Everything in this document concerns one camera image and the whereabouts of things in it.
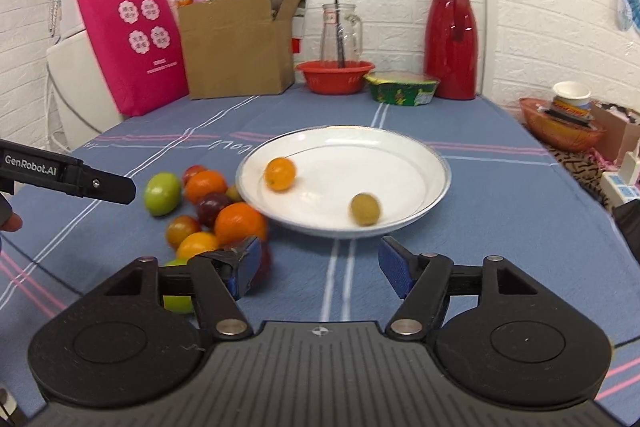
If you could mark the white round plate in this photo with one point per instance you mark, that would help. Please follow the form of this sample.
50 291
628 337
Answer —
335 163

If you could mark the large orange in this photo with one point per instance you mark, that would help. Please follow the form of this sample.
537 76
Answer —
238 221

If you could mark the green patterned bowl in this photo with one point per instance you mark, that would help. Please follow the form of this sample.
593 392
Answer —
401 88

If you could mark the person's left hand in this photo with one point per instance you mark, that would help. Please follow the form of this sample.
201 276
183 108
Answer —
10 221

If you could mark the dark purple plum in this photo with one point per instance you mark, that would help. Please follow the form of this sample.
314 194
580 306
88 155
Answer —
209 207

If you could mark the small orange mandarin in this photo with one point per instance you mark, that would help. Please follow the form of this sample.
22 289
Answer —
280 174

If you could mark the blue striped tablecloth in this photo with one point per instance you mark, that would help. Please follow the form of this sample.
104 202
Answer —
508 197

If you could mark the black stick in pitcher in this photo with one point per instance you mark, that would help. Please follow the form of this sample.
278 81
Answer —
340 53

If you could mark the yellow-brown longan fruit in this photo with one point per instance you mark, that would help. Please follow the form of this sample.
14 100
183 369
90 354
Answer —
365 209

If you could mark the red plastic basket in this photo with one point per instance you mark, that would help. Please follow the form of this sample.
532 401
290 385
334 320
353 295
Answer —
327 78

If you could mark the white appliance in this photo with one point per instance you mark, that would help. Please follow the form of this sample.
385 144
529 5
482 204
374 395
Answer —
84 103

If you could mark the red thermos jug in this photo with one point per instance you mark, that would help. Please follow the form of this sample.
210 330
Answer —
451 49

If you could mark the large green fruit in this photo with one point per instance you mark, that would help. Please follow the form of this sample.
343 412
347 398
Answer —
162 194

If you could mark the yellow-orange mandarin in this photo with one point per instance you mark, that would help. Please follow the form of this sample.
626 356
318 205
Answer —
196 244

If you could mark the small brown cardboard box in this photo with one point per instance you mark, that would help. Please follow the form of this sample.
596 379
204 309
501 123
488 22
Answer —
621 130

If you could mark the orange tangerine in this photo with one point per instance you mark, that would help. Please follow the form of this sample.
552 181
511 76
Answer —
203 183

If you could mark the glass pitcher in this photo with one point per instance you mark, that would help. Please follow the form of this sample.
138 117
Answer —
352 27

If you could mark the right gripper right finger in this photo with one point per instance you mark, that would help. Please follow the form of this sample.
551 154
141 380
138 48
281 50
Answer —
421 282

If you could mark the white paper cup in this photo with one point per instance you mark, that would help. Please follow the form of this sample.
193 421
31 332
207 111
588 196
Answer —
572 93

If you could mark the pink tote bag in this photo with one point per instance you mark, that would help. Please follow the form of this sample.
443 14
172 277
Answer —
138 48

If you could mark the red apple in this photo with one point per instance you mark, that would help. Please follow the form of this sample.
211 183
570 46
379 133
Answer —
190 172

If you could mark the red-orange apple fruit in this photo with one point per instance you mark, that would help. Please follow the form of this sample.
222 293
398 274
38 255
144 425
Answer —
179 229

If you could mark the orange translucent bowl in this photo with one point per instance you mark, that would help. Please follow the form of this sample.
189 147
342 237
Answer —
558 132

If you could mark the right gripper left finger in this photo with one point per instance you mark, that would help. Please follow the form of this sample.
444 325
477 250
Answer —
219 279

